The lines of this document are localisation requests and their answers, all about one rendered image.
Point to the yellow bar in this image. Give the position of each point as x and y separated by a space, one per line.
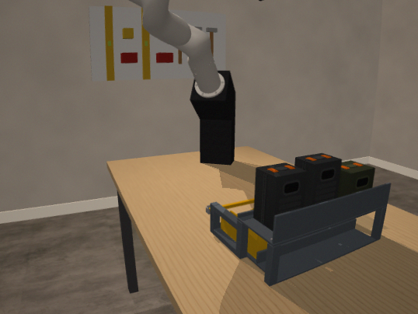
240 203

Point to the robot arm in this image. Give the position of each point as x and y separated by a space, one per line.
193 42

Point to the yellow open bin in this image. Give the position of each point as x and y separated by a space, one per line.
255 243

